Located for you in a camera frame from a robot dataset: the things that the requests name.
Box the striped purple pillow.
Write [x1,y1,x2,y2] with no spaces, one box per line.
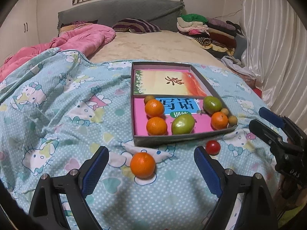
[111,18,161,33]

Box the pink cover book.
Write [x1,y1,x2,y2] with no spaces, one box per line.
[133,69,215,136]

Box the orange mandarin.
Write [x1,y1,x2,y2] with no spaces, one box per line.
[211,112,229,130]
[146,117,168,136]
[130,152,156,179]
[145,99,165,118]

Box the person's right forearm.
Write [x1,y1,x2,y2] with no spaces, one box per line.
[276,192,307,228]

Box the brown pillow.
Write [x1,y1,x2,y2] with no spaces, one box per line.
[59,20,99,33]

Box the shallow grey cardboard box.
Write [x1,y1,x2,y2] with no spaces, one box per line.
[131,61,238,147]

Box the crumpled white cloth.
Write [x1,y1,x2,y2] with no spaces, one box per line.
[221,56,257,77]

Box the beige bed sheet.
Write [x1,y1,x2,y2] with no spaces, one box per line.
[87,30,227,66]

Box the pile of folded clothes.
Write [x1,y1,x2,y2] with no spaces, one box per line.
[177,13,241,59]

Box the white wardrobe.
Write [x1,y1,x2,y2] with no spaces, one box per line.
[0,0,40,65]

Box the red cherry tomato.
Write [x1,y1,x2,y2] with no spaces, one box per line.
[205,140,221,155]

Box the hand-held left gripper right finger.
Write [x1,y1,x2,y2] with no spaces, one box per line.
[194,146,280,230]

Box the pink quilt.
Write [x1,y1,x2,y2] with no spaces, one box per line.
[0,24,117,82]

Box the orange cover book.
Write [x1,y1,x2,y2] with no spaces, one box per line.
[134,69,208,96]

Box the white curtain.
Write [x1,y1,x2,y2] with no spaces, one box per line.
[240,0,307,131]

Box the grey headboard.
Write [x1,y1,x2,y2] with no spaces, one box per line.
[58,0,186,33]

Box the green mango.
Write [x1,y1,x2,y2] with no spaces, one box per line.
[203,96,222,115]

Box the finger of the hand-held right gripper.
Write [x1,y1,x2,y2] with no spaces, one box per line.
[249,119,283,147]
[259,107,303,139]

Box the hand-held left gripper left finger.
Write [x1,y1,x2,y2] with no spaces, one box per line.
[28,146,110,230]

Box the cat print blanket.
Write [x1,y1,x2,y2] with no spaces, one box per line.
[0,48,288,230]

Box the light green fruit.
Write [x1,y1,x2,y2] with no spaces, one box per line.
[171,113,195,135]

